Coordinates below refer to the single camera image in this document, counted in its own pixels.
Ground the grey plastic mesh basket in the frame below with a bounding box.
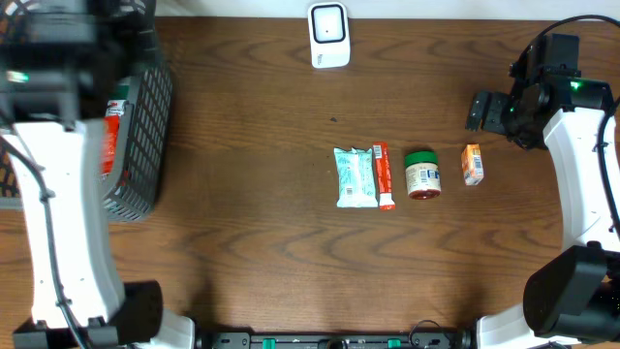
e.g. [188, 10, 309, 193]
[0, 0, 174, 223]

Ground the orange red snack bag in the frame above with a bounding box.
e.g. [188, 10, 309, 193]
[102, 114, 120, 175]

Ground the light teal wipes packet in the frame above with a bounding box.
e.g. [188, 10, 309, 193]
[333, 148, 379, 208]

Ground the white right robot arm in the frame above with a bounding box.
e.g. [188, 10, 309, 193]
[467, 78, 619, 348]

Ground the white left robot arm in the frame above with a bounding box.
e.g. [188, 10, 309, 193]
[1, 1, 199, 348]

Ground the red stick packet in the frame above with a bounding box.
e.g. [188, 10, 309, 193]
[373, 142, 395, 210]

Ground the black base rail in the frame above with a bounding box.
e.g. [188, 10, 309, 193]
[194, 320, 478, 349]

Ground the white barcode scanner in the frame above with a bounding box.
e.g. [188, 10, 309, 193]
[307, 1, 351, 69]

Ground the green lid jar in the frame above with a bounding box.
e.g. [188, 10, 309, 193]
[404, 150, 442, 200]

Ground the small orange box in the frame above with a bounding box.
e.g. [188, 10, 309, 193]
[461, 143, 484, 186]

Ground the green 3M cloth package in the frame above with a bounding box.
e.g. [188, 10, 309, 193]
[106, 79, 130, 117]

